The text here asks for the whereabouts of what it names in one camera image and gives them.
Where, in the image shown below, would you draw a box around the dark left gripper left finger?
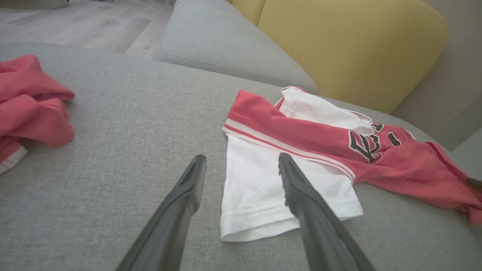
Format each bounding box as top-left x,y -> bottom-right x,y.
115,154 -> 207,271

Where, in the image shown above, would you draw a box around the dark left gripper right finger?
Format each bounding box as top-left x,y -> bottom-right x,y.
278,152 -> 377,271

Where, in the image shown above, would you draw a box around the red white basketball jersey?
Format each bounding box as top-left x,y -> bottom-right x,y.
220,86 -> 482,242

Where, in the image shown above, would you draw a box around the red shorts with white hem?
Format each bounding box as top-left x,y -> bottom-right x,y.
0,54 -> 76,176

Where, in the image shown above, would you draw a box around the wide grey sofa seat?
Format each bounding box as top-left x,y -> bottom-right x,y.
0,42 -> 482,271

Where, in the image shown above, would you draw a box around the large yellow back cushion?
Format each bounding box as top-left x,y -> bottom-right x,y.
258,0 -> 449,115

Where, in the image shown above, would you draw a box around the small yellow back cushion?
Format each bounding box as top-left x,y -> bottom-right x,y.
230,0 -> 267,26

